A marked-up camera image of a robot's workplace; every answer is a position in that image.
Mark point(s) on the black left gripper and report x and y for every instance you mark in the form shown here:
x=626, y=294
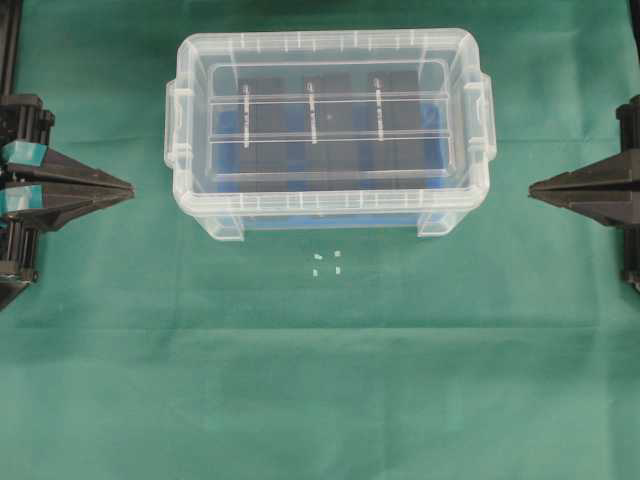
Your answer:
x=26, y=157

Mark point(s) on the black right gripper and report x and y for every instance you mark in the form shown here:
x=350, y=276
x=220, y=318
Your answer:
x=609, y=208

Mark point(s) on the clear plastic box lid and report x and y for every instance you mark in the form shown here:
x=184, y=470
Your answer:
x=351, y=50

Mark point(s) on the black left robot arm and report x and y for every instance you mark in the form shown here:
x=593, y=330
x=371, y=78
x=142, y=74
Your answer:
x=11, y=12

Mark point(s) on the clear plastic storage box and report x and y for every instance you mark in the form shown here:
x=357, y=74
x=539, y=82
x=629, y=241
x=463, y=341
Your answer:
x=466, y=101

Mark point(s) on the blue cloth inside box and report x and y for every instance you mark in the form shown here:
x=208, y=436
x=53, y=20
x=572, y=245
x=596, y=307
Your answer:
x=295, y=208

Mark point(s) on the green table cloth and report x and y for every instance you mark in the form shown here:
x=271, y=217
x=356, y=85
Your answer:
x=507, y=349

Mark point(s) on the black camera box left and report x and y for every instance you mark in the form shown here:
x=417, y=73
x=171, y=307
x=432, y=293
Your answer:
x=263, y=163

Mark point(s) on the black camera box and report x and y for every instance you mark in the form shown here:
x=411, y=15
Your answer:
x=398, y=158
x=263, y=163
x=332, y=162

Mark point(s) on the black camera box right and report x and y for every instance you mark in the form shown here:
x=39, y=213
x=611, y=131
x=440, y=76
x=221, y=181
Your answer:
x=398, y=158

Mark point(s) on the black camera box middle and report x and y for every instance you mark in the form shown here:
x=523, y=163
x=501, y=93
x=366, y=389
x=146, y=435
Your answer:
x=332, y=162

